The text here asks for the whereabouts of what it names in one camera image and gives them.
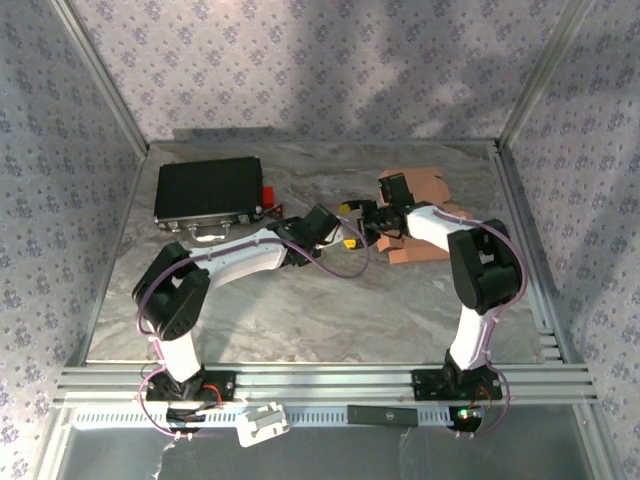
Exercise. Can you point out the orange paper box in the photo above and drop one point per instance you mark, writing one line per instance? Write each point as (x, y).
(425, 185)

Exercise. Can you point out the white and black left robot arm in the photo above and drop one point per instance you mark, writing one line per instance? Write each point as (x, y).
(240, 255)

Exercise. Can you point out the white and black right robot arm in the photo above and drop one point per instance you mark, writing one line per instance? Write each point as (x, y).
(430, 225)

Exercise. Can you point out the dark red triangle piece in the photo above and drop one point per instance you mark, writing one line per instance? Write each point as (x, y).
(276, 215)

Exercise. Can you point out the small red block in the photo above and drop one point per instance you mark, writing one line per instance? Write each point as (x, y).
(270, 196)

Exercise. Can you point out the black hard case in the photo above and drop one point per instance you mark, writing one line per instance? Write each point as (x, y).
(210, 185)

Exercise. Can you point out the black rectangular device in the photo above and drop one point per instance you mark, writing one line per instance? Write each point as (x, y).
(382, 416)

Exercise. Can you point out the circuit board with LEDs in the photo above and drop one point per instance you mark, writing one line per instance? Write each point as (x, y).
(467, 414)

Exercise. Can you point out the grey metal sheet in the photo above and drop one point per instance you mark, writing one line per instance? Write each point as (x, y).
(325, 455)

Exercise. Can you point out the black connector block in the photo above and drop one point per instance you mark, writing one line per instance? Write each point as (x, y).
(182, 415)

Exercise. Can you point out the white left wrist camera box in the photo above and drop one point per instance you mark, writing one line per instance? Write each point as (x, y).
(336, 239)

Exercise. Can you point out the aluminium back rail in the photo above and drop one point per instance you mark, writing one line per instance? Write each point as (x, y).
(325, 142)

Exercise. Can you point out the aluminium side rail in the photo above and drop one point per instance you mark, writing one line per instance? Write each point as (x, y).
(515, 200)
(117, 240)

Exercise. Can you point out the aluminium mounting rail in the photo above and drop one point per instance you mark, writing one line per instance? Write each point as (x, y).
(325, 385)

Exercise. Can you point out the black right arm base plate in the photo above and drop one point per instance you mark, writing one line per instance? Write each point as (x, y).
(425, 385)

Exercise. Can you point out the aluminium frame post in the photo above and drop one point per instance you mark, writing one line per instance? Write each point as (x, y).
(102, 75)
(542, 75)

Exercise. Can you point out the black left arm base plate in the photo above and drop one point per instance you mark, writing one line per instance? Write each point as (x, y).
(227, 387)

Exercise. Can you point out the white plastic bracket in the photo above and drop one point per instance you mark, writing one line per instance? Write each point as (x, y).
(260, 425)

